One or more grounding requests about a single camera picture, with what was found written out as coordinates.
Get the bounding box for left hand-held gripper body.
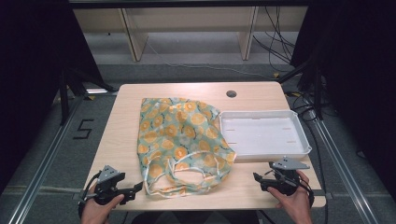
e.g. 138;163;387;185
92;164;129;206

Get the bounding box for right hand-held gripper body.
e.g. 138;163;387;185
268;156;311;197

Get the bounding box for citrus print fabric tote bag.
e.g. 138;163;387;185
136;97;237;198

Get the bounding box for person's left hand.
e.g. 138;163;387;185
80;192;125;224

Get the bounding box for person's right hand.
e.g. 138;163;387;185
266;169;314;224

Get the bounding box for white plastic tray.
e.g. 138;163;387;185
219;109;313;163

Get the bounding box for black metal stand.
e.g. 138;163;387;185
58;66;119;126
276;57;324;121

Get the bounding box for black curtain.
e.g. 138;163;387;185
0;0;106;194
290;0;396;203

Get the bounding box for light wooden desk leg panel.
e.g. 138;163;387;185
120;7;149;63
237;6;260;62

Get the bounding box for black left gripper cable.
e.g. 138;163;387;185
77;171;104;218

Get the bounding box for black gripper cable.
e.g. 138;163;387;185
298;178;330;224
77;171;104;218

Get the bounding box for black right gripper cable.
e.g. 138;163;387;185
298;178;330;224

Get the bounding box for aluminium floor rail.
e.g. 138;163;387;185
306;102;380;224
7;95;86;224

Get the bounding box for bundle of black floor cables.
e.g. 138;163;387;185
251;5;297;73

